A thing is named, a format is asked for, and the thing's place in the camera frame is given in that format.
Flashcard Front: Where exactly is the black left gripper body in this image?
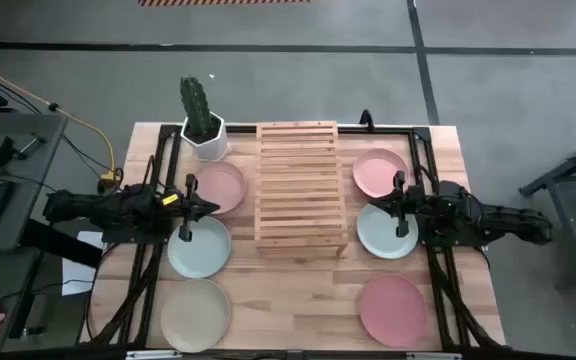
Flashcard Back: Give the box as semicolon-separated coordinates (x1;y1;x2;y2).
170;173;205;242

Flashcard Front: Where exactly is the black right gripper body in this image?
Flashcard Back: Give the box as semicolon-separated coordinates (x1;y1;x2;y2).
387;171;423;239

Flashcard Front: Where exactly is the pale pink plate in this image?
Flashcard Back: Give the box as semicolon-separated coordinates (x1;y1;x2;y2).
195;160;247;215

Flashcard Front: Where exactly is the mint green plate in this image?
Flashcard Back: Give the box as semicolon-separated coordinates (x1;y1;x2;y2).
166;215;232;280
356;203;419;260

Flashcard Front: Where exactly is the beige plate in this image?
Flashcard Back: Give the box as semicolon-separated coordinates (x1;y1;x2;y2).
160;278;232;354

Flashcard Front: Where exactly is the wooden slatted shelf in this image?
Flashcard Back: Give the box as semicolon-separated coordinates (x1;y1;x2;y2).
253;119;349;260

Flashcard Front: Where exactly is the white plant pot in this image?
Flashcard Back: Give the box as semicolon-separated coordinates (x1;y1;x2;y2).
180;112;230;162

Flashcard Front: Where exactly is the green cactus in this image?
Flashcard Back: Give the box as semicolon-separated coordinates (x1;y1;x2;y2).
179;74;215;141

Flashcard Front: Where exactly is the deep pink plate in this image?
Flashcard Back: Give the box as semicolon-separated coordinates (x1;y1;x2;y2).
358;273;428;349

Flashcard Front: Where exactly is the black flat panel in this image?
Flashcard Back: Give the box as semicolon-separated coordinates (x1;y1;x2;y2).
19;217;105;270

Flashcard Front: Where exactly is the white paper sheet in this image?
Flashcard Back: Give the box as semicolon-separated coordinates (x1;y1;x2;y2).
61;229;105;297

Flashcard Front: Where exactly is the silver table clip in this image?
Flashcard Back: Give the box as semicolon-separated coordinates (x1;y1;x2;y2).
125;350;184;360
406;351;463;360

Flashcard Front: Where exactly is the grey side desk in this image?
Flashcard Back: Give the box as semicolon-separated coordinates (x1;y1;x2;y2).
0;112;68;252

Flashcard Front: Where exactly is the black metal stand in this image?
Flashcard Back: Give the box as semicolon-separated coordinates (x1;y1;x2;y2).
517;130;576;290

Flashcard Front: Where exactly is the black clamp tool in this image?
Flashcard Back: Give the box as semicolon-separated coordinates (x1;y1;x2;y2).
0;132;48;170

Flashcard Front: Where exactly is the black aluminium table frame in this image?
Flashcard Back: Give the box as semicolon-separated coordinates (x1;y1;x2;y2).
75;123;507;352

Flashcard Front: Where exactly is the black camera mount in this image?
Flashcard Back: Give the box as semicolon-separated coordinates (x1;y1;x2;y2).
358;109;376;133

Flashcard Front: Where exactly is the yellow cable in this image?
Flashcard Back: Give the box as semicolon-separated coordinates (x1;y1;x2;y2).
0;55;118;177

